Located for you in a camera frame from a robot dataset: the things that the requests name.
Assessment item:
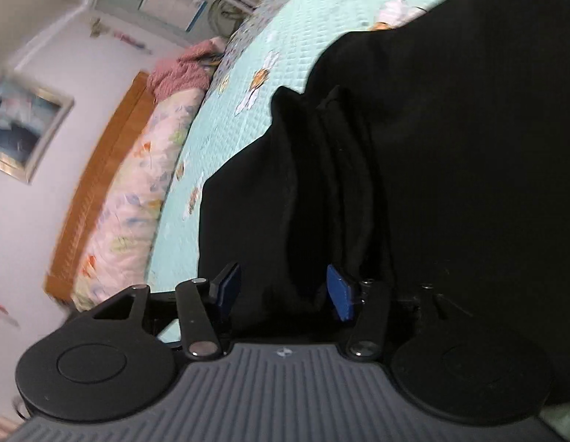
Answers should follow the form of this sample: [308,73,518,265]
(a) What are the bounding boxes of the wooden headboard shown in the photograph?
[45,71,155,305]

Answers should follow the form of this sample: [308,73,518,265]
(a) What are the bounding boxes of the floral bed sheet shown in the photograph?
[211,0,343,95]

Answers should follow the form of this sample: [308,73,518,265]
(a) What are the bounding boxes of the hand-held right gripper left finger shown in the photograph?
[78,262,243,361]

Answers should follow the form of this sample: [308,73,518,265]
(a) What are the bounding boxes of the pink knit cloth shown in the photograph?
[147,37,227,103]

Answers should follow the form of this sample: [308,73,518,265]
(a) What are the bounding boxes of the pastel floral duvet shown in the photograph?
[71,85,208,312]

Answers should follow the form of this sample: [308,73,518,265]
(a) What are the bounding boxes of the wall hanging ornament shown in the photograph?
[88,15,153,55]

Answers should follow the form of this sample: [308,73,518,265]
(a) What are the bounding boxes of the black pants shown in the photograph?
[197,0,570,408]

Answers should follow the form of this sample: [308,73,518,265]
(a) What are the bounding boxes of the bed with bee quilt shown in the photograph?
[147,0,570,440]

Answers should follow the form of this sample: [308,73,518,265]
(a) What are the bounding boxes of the blue bordered white poster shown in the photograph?
[140,0,208,34]

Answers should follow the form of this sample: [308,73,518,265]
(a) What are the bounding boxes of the framed picture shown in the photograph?
[0,71,75,186]

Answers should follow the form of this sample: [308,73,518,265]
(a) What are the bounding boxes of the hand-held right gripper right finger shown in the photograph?
[326,264,474,361]

